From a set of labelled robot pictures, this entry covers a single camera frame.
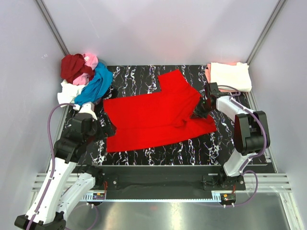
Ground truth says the folded salmon t shirt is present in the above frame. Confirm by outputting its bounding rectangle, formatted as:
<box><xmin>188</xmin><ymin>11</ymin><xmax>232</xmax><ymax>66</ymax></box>
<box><xmin>205</xmin><ymin>62</ymin><xmax>241</xmax><ymax>92</ymax></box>

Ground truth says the bright red t shirt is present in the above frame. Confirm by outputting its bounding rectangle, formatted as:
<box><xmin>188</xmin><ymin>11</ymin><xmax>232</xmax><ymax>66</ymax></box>
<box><xmin>103</xmin><ymin>70</ymin><xmax>217</xmax><ymax>153</ymax></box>

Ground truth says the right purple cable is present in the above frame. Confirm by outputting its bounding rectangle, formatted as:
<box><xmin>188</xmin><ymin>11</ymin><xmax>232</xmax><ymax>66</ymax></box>
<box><xmin>215</xmin><ymin>85</ymin><xmax>269</xmax><ymax>178</ymax></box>

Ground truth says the aluminium corner post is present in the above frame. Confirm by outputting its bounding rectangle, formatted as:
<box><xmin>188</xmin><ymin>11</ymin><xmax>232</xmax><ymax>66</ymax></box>
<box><xmin>246</xmin><ymin>0</ymin><xmax>287</xmax><ymax>65</ymax></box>
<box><xmin>34</xmin><ymin>0</ymin><xmax>69</xmax><ymax>55</ymax></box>

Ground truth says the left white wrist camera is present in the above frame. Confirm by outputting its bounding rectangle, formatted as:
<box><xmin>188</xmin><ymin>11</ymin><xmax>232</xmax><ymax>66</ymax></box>
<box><xmin>73</xmin><ymin>102</ymin><xmax>97</xmax><ymax>120</ymax></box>

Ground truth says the folded white t shirt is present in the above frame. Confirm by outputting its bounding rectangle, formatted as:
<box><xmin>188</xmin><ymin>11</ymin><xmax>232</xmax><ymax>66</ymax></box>
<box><xmin>207</xmin><ymin>62</ymin><xmax>252</xmax><ymax>92</ymax></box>

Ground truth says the dark red t shirt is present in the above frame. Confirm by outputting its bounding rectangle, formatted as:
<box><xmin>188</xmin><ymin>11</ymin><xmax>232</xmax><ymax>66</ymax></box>
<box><xmin>60</xmin><ymin>54</ymin><xmax>94</xmax><ymax>84</ymax></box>

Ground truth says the pink t shirt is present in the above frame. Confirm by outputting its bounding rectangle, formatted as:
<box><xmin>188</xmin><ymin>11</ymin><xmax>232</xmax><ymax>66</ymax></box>
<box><xmin>73</xmin><ymin>53</ymin><xmax>98</xmax><ymax>85</ymax></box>

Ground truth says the blue t shirt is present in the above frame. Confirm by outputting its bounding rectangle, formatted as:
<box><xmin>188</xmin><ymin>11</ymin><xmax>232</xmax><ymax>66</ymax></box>
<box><xmin>74</xmin><ymin>62</ymin><xmax>113</xmax><ymax>106</ymax></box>

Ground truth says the right aluminium corner post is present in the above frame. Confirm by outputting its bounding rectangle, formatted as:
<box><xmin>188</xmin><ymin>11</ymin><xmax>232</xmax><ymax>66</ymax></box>
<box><xmin>246</xmin><ymin>0</ymin><xmax>287</xmax><ymax>65</ymax></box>

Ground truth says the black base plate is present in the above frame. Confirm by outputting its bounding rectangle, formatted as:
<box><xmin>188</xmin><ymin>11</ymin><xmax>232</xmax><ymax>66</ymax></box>
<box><xmin>101</xmin><ymin>165</ymin><xmax>245</xmax><ymax>200</ymax></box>

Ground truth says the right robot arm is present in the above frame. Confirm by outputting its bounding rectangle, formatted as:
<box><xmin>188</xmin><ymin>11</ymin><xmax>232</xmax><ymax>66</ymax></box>
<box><xmin>191</xmin><ymin>96</ymin><xmax>271</xmax><ymax>177</ymax></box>

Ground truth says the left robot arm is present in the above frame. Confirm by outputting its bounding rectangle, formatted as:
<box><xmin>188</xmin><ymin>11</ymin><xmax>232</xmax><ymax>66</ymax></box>
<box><xmin>14</xmin><ymin>113</ymin><xmax>115</xmax><ymax>230</ymax></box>

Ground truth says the left aluminium corner post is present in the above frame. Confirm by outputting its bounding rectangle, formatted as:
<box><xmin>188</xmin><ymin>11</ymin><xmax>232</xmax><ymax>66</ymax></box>
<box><xmin>34</xmin><ymin>0</ymin><xmax>69</xmax><ymax>55</ymax></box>

